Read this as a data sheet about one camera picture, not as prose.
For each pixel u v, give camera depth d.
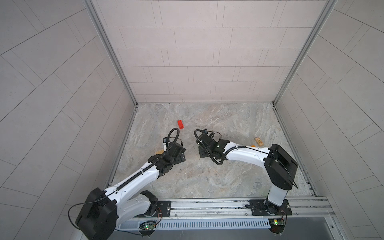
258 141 0.94
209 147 0.65
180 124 1.02
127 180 0.46
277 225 0.68
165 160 0.60
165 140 0.72
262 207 0.71
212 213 0.71
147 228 0.64
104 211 0.38
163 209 0.71
